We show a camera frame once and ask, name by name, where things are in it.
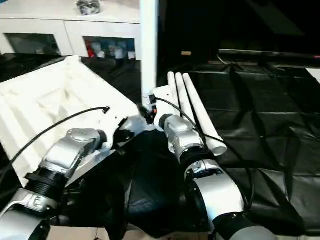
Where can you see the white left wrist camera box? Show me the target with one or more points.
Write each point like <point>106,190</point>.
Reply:
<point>114,127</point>

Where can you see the white flat board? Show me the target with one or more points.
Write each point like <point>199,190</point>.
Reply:
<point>314,74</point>

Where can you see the white plastic table leg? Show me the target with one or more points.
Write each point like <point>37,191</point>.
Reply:
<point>149,50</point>
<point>184,100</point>
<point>172,95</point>
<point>205,120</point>

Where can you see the white cabinet with glass doors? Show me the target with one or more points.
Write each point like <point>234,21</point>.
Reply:
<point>45,12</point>

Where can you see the black crumpled bag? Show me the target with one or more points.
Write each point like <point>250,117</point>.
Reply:
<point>89,6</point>

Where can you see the red bottle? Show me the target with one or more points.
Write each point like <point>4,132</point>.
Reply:
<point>90,48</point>

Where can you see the black work mat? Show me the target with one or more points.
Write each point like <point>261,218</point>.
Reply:
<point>260,125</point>

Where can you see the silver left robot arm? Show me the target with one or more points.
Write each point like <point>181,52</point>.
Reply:
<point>55,165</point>

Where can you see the small tan label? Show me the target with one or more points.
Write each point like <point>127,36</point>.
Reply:
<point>186,53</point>

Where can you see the dark low shelf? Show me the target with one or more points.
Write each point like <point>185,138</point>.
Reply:
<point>270,54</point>

